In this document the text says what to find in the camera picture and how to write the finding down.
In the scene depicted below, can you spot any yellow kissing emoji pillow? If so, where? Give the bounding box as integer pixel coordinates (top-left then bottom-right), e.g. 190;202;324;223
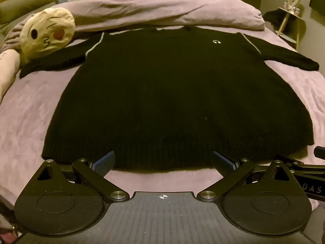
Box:
20;7;76;64

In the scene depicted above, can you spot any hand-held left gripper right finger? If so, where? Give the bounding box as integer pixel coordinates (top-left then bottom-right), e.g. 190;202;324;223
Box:
197;150;294;202

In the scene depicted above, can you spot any purple duvet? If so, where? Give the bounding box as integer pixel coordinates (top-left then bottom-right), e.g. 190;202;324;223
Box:
54;0;266;32

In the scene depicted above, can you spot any black knit sweater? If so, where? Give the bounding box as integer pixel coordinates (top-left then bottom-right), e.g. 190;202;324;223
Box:
19;25;320;172

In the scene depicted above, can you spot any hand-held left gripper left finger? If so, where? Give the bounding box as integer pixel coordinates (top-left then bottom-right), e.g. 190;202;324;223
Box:
35;150;130;202

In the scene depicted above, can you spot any olive green bolster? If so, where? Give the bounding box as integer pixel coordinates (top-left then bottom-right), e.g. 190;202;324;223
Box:
0;0;57;27

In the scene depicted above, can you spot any yellow side table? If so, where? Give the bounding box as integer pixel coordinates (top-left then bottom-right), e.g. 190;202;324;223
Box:
275;7;307;51

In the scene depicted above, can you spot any purple bed sheet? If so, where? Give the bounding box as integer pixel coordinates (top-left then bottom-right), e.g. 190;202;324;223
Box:
0;18;325;215

